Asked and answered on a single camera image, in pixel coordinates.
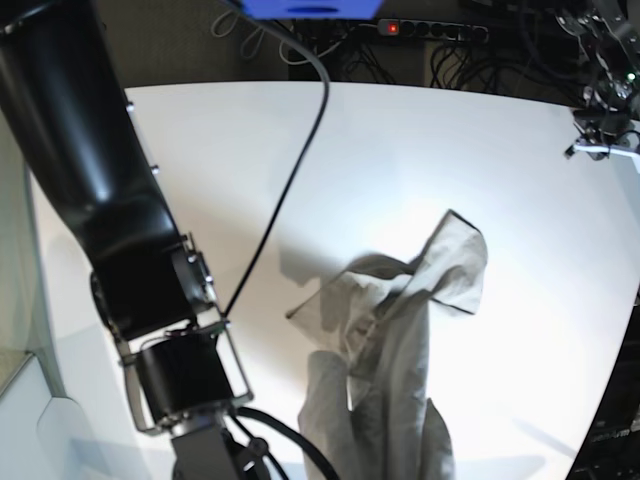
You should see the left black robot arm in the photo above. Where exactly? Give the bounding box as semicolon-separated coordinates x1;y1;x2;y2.
556;1;639;167

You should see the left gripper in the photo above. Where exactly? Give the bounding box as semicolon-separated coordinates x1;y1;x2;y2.
564;108;639;172

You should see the blue plastic bin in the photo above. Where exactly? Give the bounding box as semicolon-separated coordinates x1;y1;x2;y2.
242;0;383;20

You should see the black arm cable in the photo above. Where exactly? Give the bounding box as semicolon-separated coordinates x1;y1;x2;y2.
219;0;332;321

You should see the beige t-shirt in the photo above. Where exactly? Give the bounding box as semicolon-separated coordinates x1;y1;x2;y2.
286;211;488;479

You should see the black power strip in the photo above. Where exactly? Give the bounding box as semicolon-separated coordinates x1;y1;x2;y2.
377;18;490;44

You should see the white cable on floor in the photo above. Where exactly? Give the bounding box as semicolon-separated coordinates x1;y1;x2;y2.
278;29;346;66

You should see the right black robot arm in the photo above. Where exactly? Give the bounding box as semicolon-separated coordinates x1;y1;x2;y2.
1;1;336;479

